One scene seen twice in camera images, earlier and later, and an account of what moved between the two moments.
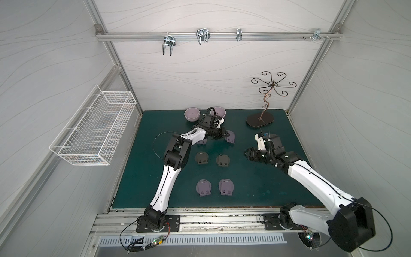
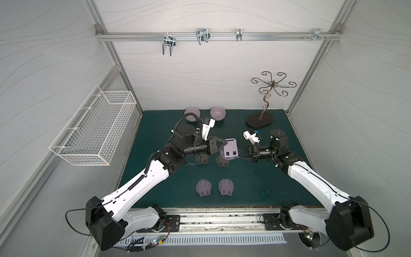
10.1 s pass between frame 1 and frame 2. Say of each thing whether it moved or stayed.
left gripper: moved
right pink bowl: stayed
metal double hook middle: stayed
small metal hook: stayed
